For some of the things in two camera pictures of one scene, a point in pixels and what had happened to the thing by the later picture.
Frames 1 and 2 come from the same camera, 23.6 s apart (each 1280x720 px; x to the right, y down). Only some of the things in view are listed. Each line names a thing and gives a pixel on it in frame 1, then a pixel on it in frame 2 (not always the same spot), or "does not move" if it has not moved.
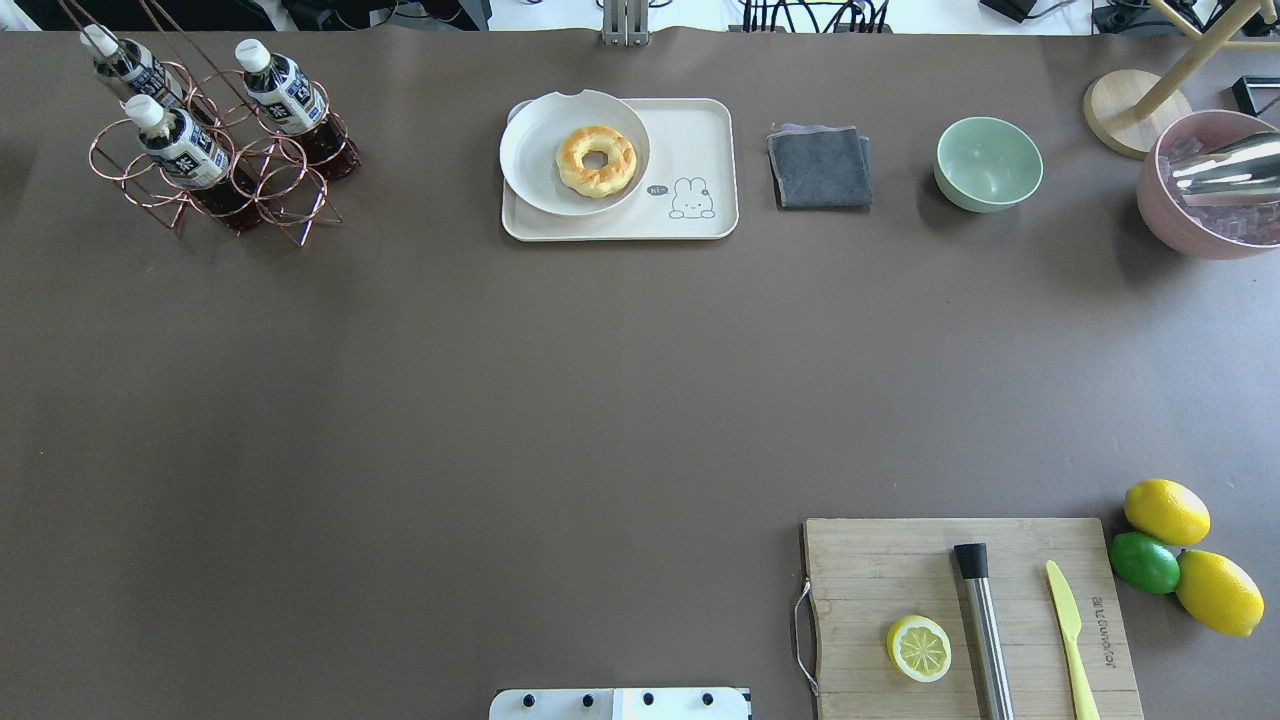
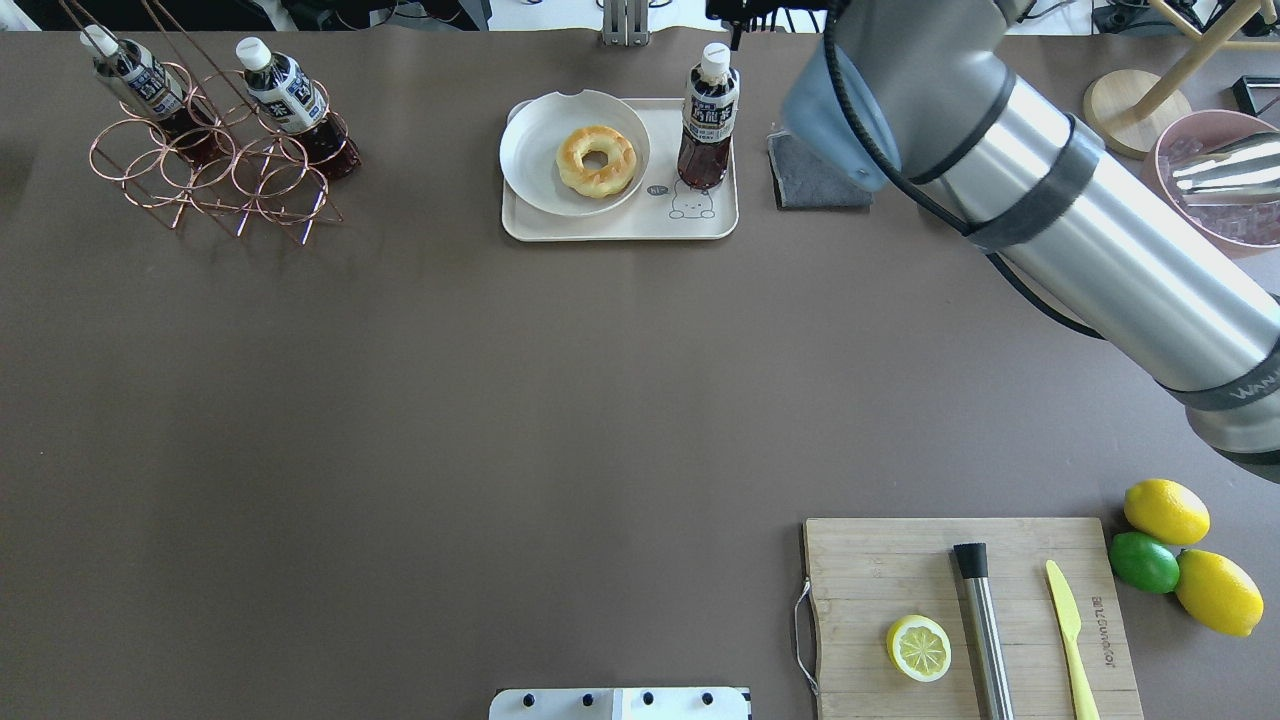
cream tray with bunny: [690, 191] does not move
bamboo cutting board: [863, 576] does not move
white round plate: [576, 155] does not move
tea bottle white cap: [193, 160] -> [710, 119]
